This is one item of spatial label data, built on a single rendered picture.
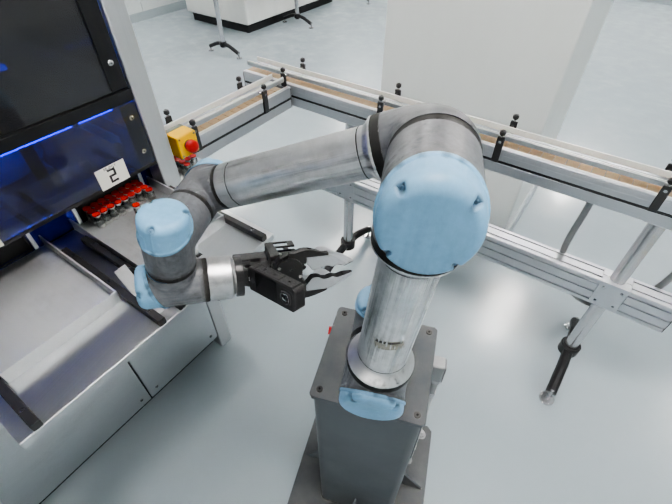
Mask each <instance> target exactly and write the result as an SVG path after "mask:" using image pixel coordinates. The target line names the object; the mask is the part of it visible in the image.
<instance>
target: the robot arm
mask: <svg viewBox="0 0 672 504"><path fill-rule="evenodd" d="M372 178H376V179H377V180H379V181H380V187H379V190H378V193H377V195H376V198H375V202H374V207H373V224H372V229H371V235H370V242H371V246H372V249H373V251H374V253H375V254H376V255H377V257H378V258H377V263H376V267H375V271H374V276H373V280H372V284H371V285H369V286H366V287H364V288H363V289H362V290H361V291H360V292H359V293H358V295H357V298H356V301H355V317H354V323H353V328H352V333H351V338H350V341H349V343H348V345H347V348H346V356H345V361H346V362H345V367H344V372H343V377H342V382H341V387H340V388H339V391H340V393H339V403H340V405H341V406H342V407H343V408H344V409H345V410H347V411H348V412H350V413H352V414H354V415H357V416H360V417H363V418H367V419H373V420H383V421H384V420H394V419H397V418H399V417H400V416H401V415H402V414H403V411H404V405H406V402H405V392H406V387H407V384H408V381H409V379H410V377H411V374H412V372H413V369H414V363H415V362H414V354H413V351H412V347H413V345H414V342H415V340H416V337H417V335H418V332H419V330H420V327H421V325H422V322H423V320H424V317H425V315H426V312H427V310H428V307H429V305H430V302H431V300H432V297H433V295H434V292H435V290H436V287H437V285H438V282H439V280H440V277H441V276H444V275H446V274H448V273H450V272H452V271H453V270H454V269H455V268H457V266H458V265H463V264H465V263H466V262H468V261H469V260H470V259H471V258H472V257H473V256H474V255H475V254H476V253H477V252H478V250H479V249H480V247H481V246H482V244H483V242H484V240H485V237H486V234H487V231H488V224H489V219H490V210H491V208H490V197H489V192H488V189H487V186H486V180H485V171H484V162H483V147H482V141H481V137H480V134H479V131H478V129H477V128H476V126H475V125H474V123H473V122H472V121H471V120H470V118H469V117H468V116H466V115H465V114H464V113H463V112H461V111H459V110H458V109H456V108H454V107H451V106H448V105H444V104H438V103H421V104H413V105H408V106H403V107H399V108H394V109H390V110H387V111H383V112H379V113H376V114H372V115H370V116H368V118H367V120H366V122H365V123H364V124H363V125H361V126H357V127H354V128H350V129H346V130H343V131H339V132H335V133H331V134H328V135H324V136H320V137H316V138H313V139H309V140H305V141H302V142H298V143H294V144H290V145H287V146H283V147H279V148H276V149H272V150H268V151H264V152H261V153H257V154H253V155H250V156H246V157H242V158H238V159H235V160H231V161H227V162H222V161H221V160H218V159H212V158H204V159H201V160H200V161H198V162H197V163H196V164H195V165H194V166H192V167H191V168H190V169H189V170H188V171H187V173H186V174H185V177H184V178H183V180H182V181H181V182H180V183H179V185H178V186H177V187H176V188H175V190H174V191H173V192H172V193H171V194H170V195H169V196H168V198H161V199H155V200H152V201H151V203H148V204H144V205H143V206H142V207H141V208H140V209H139V210H138V211H137V213H136V216H135V225H136V238H137V242H138V244H139V246H140V248H141V252H142V256H143V260H144V264H142V265H138V266H137V267H136V268H135V271H134V286H135V292H136V298H137V302H138V304H139V306H140V307H141V308H143V309H157V308H163V309H167V308H170V307H174V306H181V305H189V304H196V303H203V302H210V301H221V300H224V299H231V298H234V297H235V294H236V296H237V297H239V296H245V286H249V285H250V289H251V290H253V291H255V292H256V293H258V294H260V295H262V296H264V297H266V298H267V299H269V300H271V301H273V302H275V303H277V304H278V305H280V306H282V307H284V308H286V309H288V310H289V311H291V312H293V313H294V312H295V311H297V310H299V309H300V308H302V307H304V306H305V298H307V297H311V296H314V295H316V294H318V293H321V292H323V291H325V290H327V289H328V288H330V287H332V286H334V285H336V284H337V283H339V282H341V281H342V280H344V279H345V278H346V277H348V276H349V275H350V274H351V273H352V270H343V271H339V272H337V273H331V272H329V271H327V270H326V269H320V268H322V267H323V266H335V265H347V264H348V263H350V262H352V261H353V259H352V258H351V257H349V256H347V255H345V254H342V253H338V252H334V251H332V250H330V249H329V248H327V247H326V246H317V247H316V248H315V249H313V248H309V247H302V248H298V249H288V247H295V246H294V243H293V242H292V240H289V241H279V242H269V243H264V246H265V250H264V251H262V252H253V253H243V254H234V255H232V258H231V257H230V256H229V255H224V256H215V257H206V258H197V259H196V253H195V247H196V244H197V243H198V241H199V240H200V238H201V236H202V235H203V233H204V232H205V230H206V229H207V227H208V225H209V224H210V223H211V221H212V219H213V218H214V216H215V215H216V213H217V212H219V211H222V210H227V209H231V208H236V207H240V206H245V205H250V204H254V203H259V202H264V201H269V200H273V199H278V198H283V197H287V196H292V195H297V194H302V193H306V192H311V191H316V190H320V189H325V188H330V187H335V186H339V185H344V184H349V183H353V182H358V181H363V180H368V179H372ZM281 243H287V245H283V246H274V245H273V244H281ZM276 248H283V250H277V249H276ZM206 261H207V262H206ZM306 263H307V265H308V266H309V267H310V268H311V269H312V270H314V273H312V274H309V275H304V276H303V270H304V269H306V266H305V264H306ZM210 297H211V298H210Z"/></svg>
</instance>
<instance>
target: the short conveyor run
mask: <svg viewBox="0 0 672 504"><path fill-rule="evenodd" d="M271 79H273V78H272V74H270V75H268V76H266V77H263V78H261V79H259V80H257V81H255V82H253V83H251V84H249V85H247V86H245V87H244V86H243V85H242V82H240V81H241V77H240V76H237V77H236V81H238V83H237V89H238V90H237V91H235V92H232V93H230V94H228V95H226V96H224V97H222V98H220V99H218V100H216V101H214V102H212V103H210V104H208V105H206V106H204V107H201V108H199V109H197V110H195V111H193V112H191V113H189V114H187V115H185V116H183V117H181V118H179V119H177V120H175V121H173V120H172V117H171V115H169V114H170V112H169V110H168V109H164V110H163V113H164V114H165V115H166V117H164V118H165V121H166V125H164V127H165V130H167V129H169V128H171V127H173V126H175V125H177V124H182V125H183V126H186V127H188V128H191V129H193V130H194V131H195V134H196V138H197V142H198V144H199V150H198V151H197V152H195V153H193V154H196V157H197V158H200V159H204V158H206V157H208V156H209V155H211V154H213V153H215V152H216V151H218V150H220V149H221V148H223V147H225V146H227V145H228V144H230V143H232V142H233V141H235V140H237V139H239V138H240V137H242V136H244V135H245V134H247V133H249V132H251V131H252V130H254V129H256V128H257V127H259V126H261V125H263V124H264V123H266V122H268V121H270V120H271V119H273V118H275V117H276V116H278V115H280V114H282V113H283V112H285V111H287V110H288V109H290V108H292V95H291V89H290V87H289V86H286V87H284V86H281V85H279V84H281V83H283V82H284V78H283V77H281V78H279V79H277V80H275V81H273V82H271V81H269V80H271Z"/></svg>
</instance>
